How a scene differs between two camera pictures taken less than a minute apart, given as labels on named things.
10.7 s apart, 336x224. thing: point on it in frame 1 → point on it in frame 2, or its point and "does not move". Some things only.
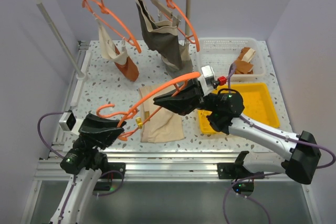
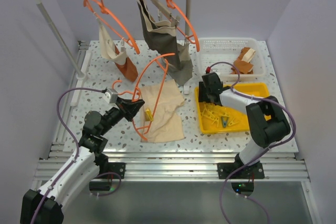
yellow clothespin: (139, 122) → (148, 115)
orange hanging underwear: (129, 70) does not move
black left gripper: (101, 138) → (123, 105)
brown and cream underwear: (243, 64) does not move
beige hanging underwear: (108, 49) does not move
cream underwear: (166, 126) does not move
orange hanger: (123, 136) → (156, 101)
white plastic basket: (221, 52) does not move
